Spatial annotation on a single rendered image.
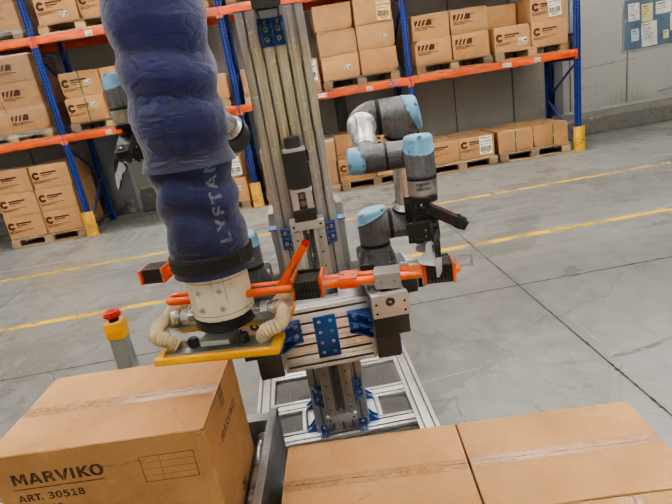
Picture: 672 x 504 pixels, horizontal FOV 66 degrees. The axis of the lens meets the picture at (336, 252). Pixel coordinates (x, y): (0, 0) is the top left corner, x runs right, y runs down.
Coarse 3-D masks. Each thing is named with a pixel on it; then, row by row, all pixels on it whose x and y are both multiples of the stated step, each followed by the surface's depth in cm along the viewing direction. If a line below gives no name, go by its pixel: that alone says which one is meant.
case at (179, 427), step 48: (96, 384) 168; (144, 384) 163; (192, 384) 158; (48, 432) 146; (96, 432) 142; (144, 432) 138; (192, 432) 136; (240, 432) 171; (0, 480) 140; (48, 480) 141; (96, 480) 141; (144, 480) 141; (192, 480) 141; (240, 480) 162
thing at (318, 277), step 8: (296, 272) 145; (304, 272) 146; (312, 272) 146; (320, 272) 141; (296, 280) 142; (304, 280) 141; (312, 280) 137; (320, 280) 138; (296, 288) 138; (304, 288) 139; (312, 288) 139; (320, 288) 138; (296, 296) 139; (304, 296) 139; (312, 296) 138; (320, 296) 139
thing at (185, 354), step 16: (192, 336) 141; (240, 336) 137; (272, 336) 139; (160, 352) 142; (176, 352) 139; (192, 352) 137; (208, 352) 137; (224, 352) 136; (240, 352) 135; (256, 352) 134; (272, 352) 134
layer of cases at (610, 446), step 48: (432, 432) 181; (480, 432) 178; (528, 432) 174; (576, 432) 170; (624, 432) 167; (288, 480) 170; (336, 480) 167; (384, 480) 164; (432, 480) 161; (480, 480) 157; (528, 480) 155; (576, 480) 152; (624, 480) 149
